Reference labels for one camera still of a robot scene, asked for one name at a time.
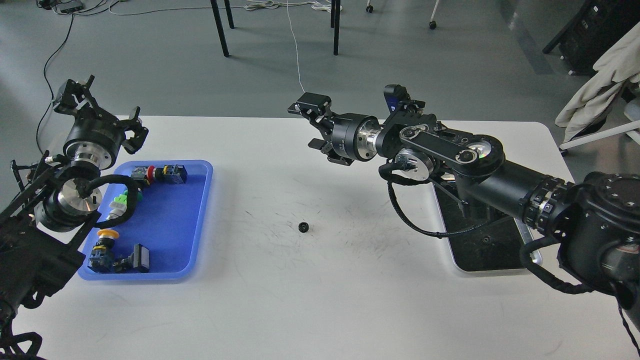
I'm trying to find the black floor cable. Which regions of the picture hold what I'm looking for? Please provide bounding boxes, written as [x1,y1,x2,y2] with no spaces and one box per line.
[36,0,121,156]

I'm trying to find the green push button switch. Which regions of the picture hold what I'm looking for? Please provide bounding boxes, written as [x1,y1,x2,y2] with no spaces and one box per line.
[105,187,143,223]

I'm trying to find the black table leg left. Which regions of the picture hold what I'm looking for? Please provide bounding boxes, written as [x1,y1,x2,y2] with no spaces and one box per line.
[210,0,235,59]

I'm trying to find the white chair frame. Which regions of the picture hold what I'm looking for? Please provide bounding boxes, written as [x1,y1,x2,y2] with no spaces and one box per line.
[558,97,640,157]

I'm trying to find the black table leg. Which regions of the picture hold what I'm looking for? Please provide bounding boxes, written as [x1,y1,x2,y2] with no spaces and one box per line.
[210,0,235,59]
[330,0,342,56]

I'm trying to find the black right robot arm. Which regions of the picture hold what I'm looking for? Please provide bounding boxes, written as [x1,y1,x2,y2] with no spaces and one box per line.
[288,84,640,331]

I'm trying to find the silver metal tray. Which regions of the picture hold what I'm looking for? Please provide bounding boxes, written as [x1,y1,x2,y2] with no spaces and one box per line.
[434,186,533,277]

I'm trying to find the power strip on floor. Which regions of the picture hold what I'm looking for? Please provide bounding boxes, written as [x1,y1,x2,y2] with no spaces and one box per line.
[53,0,85,15]

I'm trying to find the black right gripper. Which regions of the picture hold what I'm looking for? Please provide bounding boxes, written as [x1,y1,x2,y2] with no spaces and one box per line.
[287,92,382,166]

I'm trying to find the red emergency stop button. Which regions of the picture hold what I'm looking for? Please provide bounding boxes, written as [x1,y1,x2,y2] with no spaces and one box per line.
[129,164,188,189]

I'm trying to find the white floor cable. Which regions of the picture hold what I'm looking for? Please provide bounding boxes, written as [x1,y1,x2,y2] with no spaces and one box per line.
[109,0,344,96]

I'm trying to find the black square switch part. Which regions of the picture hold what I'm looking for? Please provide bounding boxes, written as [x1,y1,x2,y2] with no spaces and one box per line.
[113,243,151,274]

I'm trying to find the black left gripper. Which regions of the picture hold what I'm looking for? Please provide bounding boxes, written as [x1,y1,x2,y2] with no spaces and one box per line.
[52,75,149,171]

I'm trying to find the blue plastic tray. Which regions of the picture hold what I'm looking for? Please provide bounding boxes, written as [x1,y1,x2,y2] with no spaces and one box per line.
[77,160,214,282]

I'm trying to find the black cabinet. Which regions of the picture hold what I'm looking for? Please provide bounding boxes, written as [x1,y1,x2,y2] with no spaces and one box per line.
[542,0,640,76]

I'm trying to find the black table leg right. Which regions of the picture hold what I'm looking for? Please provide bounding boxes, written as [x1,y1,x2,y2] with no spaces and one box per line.
[330,0,342,56]

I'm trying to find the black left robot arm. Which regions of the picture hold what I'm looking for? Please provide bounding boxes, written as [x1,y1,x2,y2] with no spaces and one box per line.
[0,75,149,360]

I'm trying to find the yellow push button switch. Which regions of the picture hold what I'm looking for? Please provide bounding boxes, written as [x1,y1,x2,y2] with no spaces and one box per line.
[87,228,120,274]

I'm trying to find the beige cloth on chair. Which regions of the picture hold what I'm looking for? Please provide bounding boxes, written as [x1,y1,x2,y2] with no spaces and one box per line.
[555,23,640,142]

